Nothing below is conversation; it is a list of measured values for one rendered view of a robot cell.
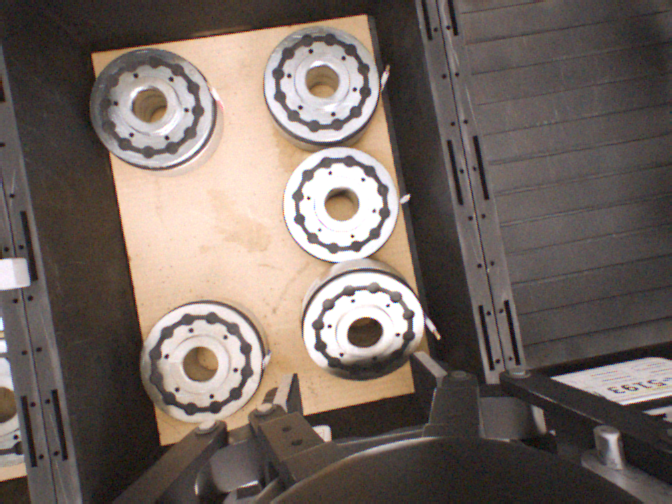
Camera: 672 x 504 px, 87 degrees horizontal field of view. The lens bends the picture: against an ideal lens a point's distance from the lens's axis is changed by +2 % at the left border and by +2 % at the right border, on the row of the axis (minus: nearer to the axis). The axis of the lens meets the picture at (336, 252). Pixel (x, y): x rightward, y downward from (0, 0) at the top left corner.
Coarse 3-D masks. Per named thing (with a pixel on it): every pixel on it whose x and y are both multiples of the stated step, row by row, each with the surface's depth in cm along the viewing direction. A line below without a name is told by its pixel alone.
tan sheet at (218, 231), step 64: (256, 64) 34; (256, 128) 33; (384, 128) 34; (128, 192) 33; (192, 192) 33; (256, 192) 33; (128, 256) 33; (192, 256) 33; (256, 256) 33; (384, 256) 34; (320, 384) 33; (384, 384) 34
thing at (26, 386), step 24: (0, 168) 23; (0, 192) 23; (0, 216) 22; (0, 240) 22; (0, 312) 22; (24, 312) 23; (24, 336) 22; (24, 360) 22; (24, 384) 22; (24, 408) 22; (24, 432) 22; (24, 456) 22; (48, 456) 22; (48, 480) 22
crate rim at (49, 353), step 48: (0, 0) 23; (432, 0) 24; (0, 48) 23; (432, 48) 24; (0, 96) 23; (432, 96) 24; (0, 144) 23; (48, 288) 23; (480, 288) 24; (48, 336) 22; (480, 336) 24; (48, 384) 22; (48, 432) 22
